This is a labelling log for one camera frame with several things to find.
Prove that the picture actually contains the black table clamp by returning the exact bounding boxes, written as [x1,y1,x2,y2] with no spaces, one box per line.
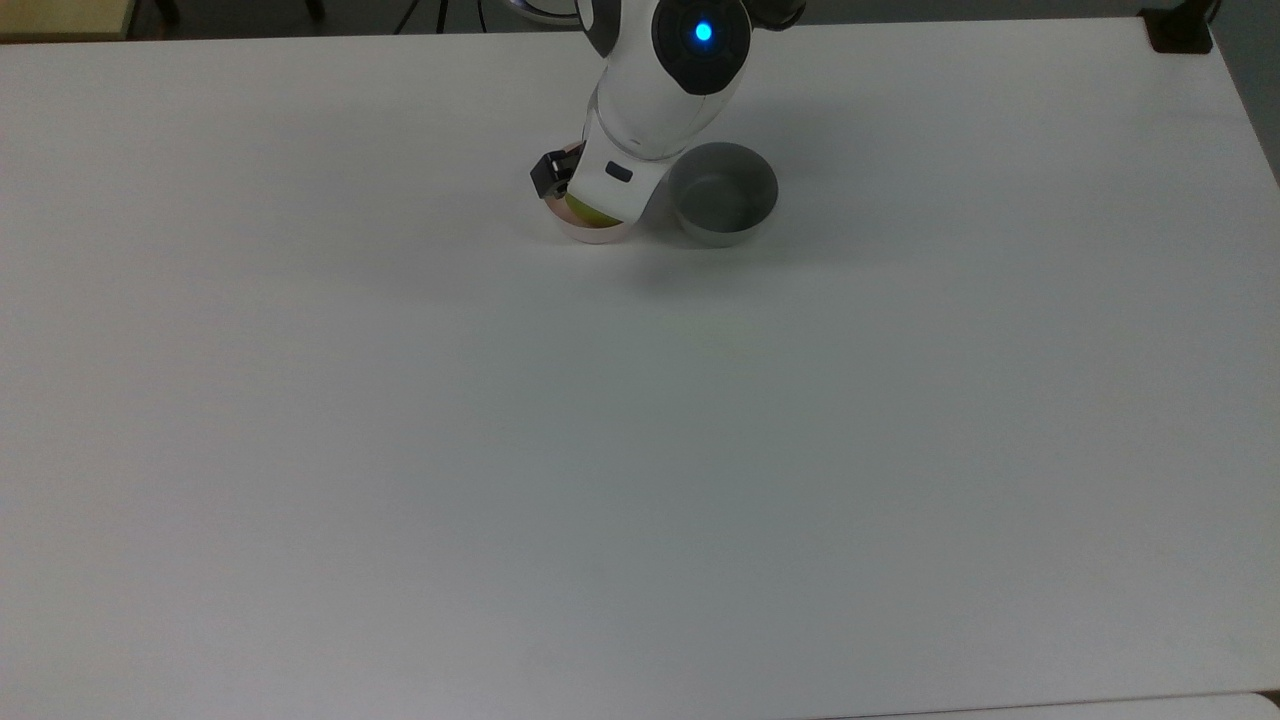
[1138,0,1223,55]

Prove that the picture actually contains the grey plastic bowl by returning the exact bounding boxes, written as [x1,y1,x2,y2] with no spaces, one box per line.
[666,141,780,249]

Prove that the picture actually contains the pink plastic bowl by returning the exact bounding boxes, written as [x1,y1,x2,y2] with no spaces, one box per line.
[540,140,644,246]

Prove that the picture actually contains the light wooden furniture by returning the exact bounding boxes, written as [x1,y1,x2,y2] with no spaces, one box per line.
[0,0,138,43]

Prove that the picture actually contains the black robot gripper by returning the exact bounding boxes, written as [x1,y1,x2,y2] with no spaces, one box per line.
[529,141,587,200]

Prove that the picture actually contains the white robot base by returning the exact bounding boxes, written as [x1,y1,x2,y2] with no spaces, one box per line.
[503,0,585,27]

